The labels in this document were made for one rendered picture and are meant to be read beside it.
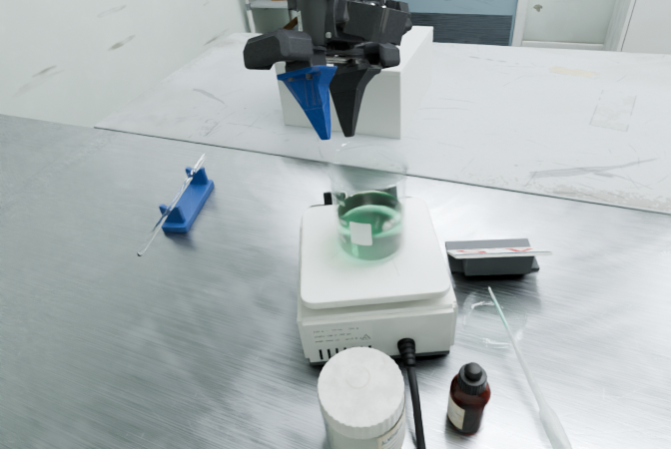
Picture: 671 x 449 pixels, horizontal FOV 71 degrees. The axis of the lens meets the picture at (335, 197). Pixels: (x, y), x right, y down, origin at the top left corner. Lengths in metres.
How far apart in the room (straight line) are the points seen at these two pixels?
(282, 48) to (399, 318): 0.25
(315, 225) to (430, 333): 0.14
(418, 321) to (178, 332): 0.24
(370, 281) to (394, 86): 0.36
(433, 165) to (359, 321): 0.33
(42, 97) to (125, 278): 1.36
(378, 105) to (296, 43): 0.29
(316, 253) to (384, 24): 0.22
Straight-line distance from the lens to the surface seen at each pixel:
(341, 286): 0.38
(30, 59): 1.86
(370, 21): 0.46
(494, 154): 0.69
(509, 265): 0.50
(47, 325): 0.58
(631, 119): 0.83
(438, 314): 0.39
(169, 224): 0.62
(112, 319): 0.55
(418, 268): 0.39
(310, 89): 0.48
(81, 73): 1.98
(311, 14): 0.49
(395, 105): 0.69
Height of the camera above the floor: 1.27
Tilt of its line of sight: 38 degrees down
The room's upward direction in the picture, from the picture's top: 7 degrees counter-clockwise
